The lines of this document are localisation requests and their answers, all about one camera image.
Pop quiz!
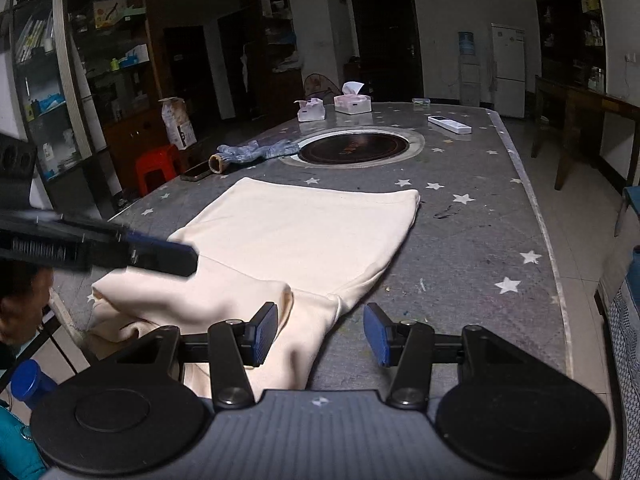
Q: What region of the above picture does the dark entrance door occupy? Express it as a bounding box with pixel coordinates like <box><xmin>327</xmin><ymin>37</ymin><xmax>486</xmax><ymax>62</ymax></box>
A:
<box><xmin>351</xmin><ymin>0</ymin><xmax>420</xmax><ymax>103</ymax></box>

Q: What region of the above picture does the dark wooden shelf cabinet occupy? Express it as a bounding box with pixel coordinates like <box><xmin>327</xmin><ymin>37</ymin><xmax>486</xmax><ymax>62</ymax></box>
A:
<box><xmin>536</xmin><ymin>0</ymin><xmax>608</xmax><ymax>93</ymax></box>

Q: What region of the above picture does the blue sofa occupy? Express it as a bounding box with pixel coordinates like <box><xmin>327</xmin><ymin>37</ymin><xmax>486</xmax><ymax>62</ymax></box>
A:
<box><xmin>595</xmin><ymin>185</ymin><xmax>640</xmax><ymax>480</ymax></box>

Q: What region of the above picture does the white water dispenser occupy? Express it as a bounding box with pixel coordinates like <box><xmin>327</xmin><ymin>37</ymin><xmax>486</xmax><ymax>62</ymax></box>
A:
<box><xmin>459</xmin><ymin>55</ymin><xmax>481</xmax><ymax>107</ymax></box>

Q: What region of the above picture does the red plastic stool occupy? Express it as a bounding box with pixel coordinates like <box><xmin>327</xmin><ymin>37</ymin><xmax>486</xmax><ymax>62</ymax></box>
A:
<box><xmin>135</xmin><ymin>144</ymin><xmax>186</xmax><ymax>198</ymax></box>

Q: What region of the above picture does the grey-blue knit glove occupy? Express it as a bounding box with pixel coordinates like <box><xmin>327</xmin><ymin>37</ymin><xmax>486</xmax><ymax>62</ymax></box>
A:
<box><xmin>209</xmin><ymin>141</ymin><xmax>301</xmax><ymax>175</ymax></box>

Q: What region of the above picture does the wooden side table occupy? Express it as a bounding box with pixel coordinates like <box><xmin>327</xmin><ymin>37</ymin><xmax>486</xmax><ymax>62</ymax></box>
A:
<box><xmin>531</xmin><ymin>75</ymin><xmax>640</xmax><ymax>191</ymax></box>

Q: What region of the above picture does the grey star-print tablecloth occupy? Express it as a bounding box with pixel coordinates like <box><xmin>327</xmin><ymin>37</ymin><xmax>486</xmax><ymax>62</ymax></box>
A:
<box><xmin>50</xmin><ymin>101</ymin><xmax>576</xmax><ymax>396</ymax></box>

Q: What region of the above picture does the blue cylinder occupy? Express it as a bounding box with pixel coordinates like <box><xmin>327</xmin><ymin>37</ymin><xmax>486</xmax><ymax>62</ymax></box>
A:
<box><xmin>11</xmin><ymin>359</ymin><xmax>58</xmax><ymax>411</ymax></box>

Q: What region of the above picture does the white remote control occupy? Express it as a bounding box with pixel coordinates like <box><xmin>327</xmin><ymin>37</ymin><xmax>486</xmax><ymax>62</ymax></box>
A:
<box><xmin>428</xmin><ymin>115</ymin><xmax>472</xmax><ymax>134</ymax></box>

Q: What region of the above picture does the small white tissue pack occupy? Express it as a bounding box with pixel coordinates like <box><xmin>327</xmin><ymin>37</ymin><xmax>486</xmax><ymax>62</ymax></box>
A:
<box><xmin>296</xmin><ymin>98</ymin><xmax>326</xmax><ymax>122</ymax></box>

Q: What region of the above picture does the dark wooden arched wall cabinet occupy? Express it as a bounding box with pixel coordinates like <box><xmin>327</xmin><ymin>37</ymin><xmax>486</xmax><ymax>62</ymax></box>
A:
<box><xmin>0</xmin><ymin>0</ymin><xmax>307</xmax><ymax>221</ymax></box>

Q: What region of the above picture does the pink-white tissue box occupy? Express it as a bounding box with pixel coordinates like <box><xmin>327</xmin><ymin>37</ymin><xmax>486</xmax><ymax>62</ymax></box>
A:
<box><xmin>333</xmin><ymin>80</ymin><xmax>372</xmax><ymax>113</ymax></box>

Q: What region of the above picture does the brown-white paper bag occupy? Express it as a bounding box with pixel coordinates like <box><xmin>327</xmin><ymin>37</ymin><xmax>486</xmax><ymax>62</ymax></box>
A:
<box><xmin>159</xmin><ymin>96</ymin><xmax>197</xmax><ymax>151</ymax></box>

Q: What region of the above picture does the white refrigerator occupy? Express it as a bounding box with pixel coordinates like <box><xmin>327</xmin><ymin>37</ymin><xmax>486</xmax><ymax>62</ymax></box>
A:
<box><xmin>490</xmin><ymin>22</ymin><xmax>527</xmax><ymax>119</ymax></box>

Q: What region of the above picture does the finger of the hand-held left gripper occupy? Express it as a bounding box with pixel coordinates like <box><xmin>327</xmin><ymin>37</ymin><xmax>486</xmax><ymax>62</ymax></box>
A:
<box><xmin>125</xmin><ymin>232</ymin><xmax>199</xmax><ymax>278</ymax></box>

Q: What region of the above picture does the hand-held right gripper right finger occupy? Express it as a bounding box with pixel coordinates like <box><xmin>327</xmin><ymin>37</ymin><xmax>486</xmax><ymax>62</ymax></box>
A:
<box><xmin>363</xmin><ymin>303</ymin><xmax>526</xmax><ymax>410</ymax></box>

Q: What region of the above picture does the teal padded jacket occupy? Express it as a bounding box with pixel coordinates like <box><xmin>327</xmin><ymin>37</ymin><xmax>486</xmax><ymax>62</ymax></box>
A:
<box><xmin>0</xmin><ymin>402</ymin><xmax>48</xmax><ymax>480</ymax></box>

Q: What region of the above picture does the round black built-in cooker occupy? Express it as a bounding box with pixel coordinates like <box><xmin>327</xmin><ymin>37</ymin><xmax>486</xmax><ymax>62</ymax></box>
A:
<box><xmin>280</xmin><ymin>126</ymin><xmax>426</xmax><ymax>167</ymax></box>

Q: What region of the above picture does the cream sweatshirt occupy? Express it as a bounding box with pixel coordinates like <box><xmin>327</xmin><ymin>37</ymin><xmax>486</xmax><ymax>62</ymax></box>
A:
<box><xmin>90</xmin><ymin>176</ymin><xmax>421</xmax><ymax>403</ymax></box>

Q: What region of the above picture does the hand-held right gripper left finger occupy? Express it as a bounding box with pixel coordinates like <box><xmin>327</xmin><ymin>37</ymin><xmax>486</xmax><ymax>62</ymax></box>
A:
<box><xmin>116</xmin><ymin>302</ymin><xmax>279</xmax><ymax>410</ymax></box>

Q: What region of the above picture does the round floor fan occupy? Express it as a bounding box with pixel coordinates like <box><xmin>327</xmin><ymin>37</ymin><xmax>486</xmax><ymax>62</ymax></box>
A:
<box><xmin>303</xmin><ymin>74</ymin><xmax>337</xmax><ymax>103</ymax></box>

